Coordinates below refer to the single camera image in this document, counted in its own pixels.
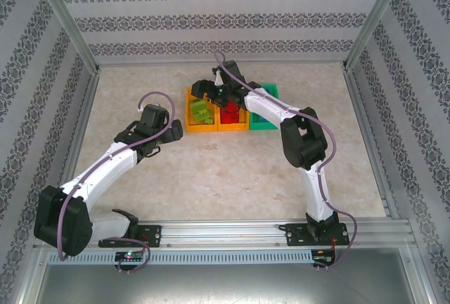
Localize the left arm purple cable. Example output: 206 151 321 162
58 91 176 275

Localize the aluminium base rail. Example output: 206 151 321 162
33 220 412 248

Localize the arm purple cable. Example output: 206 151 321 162
58 91 176 275
214 50 359 274

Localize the orange plastic bin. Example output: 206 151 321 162
185 85 221 134
217 98 251 132

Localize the green plastic bin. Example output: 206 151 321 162
247 83 281 132

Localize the aluminium frame post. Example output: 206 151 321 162
342 0 411 72
27 0 101 75

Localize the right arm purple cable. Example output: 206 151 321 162
214 50 359 274

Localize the slotted grey cable duct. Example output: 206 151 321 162
47 249 314 265

